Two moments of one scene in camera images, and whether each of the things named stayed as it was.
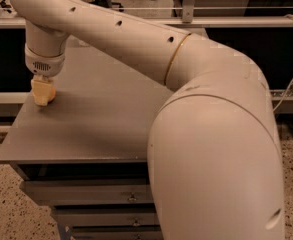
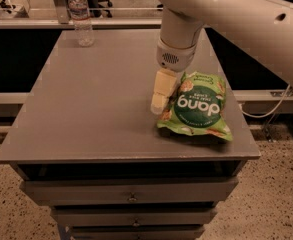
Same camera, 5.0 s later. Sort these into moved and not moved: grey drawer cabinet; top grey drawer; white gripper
Moved: white gripper
Not moved: top grey drawer; grey drawer cabinet
